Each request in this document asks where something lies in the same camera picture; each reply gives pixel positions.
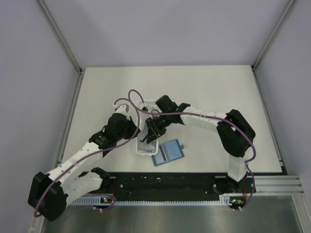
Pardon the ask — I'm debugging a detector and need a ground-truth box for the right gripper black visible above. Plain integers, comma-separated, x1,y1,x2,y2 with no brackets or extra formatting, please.
146,112,173,145

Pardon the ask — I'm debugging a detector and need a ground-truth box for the blue leather card holder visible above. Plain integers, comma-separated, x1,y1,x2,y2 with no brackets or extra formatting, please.
151,139,185,166

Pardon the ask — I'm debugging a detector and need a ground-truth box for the white plastic basket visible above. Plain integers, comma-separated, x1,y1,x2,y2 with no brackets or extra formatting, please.
136,100,159,156

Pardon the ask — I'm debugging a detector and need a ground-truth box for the silver VIP card top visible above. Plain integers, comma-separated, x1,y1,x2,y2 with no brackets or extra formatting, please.
154,146,169,166

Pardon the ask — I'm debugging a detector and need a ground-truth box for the silver vip card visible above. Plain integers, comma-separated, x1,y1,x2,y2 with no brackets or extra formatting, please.
140,142,157,153
154,146,169,166

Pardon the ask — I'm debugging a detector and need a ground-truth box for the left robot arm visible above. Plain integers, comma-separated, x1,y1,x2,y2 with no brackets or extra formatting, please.
28,113,140,221

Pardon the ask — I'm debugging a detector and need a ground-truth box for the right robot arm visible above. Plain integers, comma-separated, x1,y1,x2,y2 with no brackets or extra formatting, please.
142,95,256,192

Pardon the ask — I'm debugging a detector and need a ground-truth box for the silver VIP card bottom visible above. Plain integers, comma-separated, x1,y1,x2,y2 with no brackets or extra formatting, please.
140,142,157,153

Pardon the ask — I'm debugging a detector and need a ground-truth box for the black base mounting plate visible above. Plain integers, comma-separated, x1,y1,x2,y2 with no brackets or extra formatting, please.
82,171,257,195

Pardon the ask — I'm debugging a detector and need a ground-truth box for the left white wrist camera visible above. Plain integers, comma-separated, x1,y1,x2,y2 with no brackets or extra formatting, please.
113,103,129,116

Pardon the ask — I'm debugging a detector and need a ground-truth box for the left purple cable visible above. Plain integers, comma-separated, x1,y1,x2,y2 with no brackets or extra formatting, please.
33,98,146,217

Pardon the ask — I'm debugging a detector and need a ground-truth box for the grey slotted cable duct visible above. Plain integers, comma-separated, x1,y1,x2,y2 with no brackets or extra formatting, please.
70,194,243,206

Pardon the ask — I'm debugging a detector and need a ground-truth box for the left aluminium corner post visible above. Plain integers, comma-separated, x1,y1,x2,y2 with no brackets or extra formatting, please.
36,0,85,73

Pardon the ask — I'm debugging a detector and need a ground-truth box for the aluminium corner post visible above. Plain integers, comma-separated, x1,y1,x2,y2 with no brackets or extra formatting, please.
36,0,85,73
251,0,298,70

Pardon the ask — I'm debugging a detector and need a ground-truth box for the aluminium frame rail front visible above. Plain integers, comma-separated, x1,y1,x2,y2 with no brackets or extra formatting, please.
255,176,304,196

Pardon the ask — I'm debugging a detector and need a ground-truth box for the right aluminium corner post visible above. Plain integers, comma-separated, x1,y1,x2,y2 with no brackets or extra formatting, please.
251,0,298,70

